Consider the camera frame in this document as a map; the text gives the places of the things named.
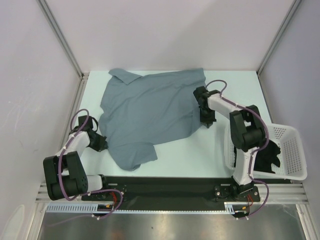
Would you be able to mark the aluminium frame post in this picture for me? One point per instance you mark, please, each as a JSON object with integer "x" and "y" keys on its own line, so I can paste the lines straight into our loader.
{"x": 279, "y": 34}
{"x": 54, "y": 25}

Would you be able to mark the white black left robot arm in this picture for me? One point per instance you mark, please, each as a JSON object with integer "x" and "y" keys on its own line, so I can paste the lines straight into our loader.
{"x": 64, "y": 173}

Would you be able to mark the white slotted cable duct left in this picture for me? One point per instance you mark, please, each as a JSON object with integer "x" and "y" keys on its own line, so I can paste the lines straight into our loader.
{"x": 87, "y": 208}

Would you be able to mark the left aluminium frame post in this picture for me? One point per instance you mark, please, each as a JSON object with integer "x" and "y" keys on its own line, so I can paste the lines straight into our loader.
{"x": 54, "y": 25}

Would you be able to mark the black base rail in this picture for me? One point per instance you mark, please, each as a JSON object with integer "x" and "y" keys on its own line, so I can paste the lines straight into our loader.
{"x": 176, "y": 193}

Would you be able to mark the white slotted cable duct right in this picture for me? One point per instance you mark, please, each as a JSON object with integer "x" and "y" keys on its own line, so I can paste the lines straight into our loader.
{"x": 237, "y": 207}

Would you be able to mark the white perforated plastic basket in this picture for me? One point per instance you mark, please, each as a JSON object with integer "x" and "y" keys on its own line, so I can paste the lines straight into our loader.
{"x": 292, "y": 156}

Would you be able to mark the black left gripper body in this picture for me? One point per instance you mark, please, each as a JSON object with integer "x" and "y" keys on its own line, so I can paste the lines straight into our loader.
{"x": 97, "y": 143}

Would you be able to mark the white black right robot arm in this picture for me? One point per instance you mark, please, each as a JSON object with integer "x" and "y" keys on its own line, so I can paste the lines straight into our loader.
{"x": 248, "y": 133}

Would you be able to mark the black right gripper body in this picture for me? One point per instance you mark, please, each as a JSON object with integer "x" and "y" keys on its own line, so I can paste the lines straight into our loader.
{"x": 207, "y": 119}

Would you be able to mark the aluminium front rail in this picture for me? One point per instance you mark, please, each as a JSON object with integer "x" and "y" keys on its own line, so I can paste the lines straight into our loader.
{"x": 286, "y": 193}

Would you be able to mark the light blue t shirt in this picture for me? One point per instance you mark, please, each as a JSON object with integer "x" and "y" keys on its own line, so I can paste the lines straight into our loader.
{"x": 141, "y": 111}

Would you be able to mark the white slotted cable duct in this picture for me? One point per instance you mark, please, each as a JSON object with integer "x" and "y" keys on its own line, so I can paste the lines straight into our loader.
{"x": 87, "y": 208}
{"x": 237, "y": 207}

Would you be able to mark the right aluminium frame post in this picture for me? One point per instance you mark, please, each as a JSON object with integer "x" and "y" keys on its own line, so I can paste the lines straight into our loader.
{"x": 279, "y": 34}

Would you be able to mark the black t shirt in basket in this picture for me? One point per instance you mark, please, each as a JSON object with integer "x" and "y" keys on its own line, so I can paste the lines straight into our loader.
{"x": 266, "y": 157}

